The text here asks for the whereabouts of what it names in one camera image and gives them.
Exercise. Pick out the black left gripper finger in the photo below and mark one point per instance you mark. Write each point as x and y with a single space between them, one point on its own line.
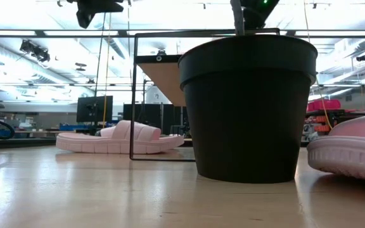
84 20

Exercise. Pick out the pink foam slide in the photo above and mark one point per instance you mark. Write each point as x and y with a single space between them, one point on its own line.
116 144
350 158

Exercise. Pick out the black ceiling fixture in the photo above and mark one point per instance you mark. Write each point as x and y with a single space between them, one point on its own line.
35 50

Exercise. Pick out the small black ceiling object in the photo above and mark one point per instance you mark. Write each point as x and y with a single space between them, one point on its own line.
363 57

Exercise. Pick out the wooden shelf black metal frame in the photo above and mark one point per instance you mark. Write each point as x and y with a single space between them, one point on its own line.
163 79

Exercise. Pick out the black room monitor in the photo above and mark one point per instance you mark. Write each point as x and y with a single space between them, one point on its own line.
93 109

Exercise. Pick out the red storage bins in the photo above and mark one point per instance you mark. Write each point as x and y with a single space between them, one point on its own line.
323 105

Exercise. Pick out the large black plant pot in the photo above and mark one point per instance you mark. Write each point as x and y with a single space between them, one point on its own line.
249 120

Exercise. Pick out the black partition panels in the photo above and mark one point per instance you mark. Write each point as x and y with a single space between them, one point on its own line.
151 117

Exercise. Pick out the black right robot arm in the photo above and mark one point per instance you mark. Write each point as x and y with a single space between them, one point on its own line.
258 12

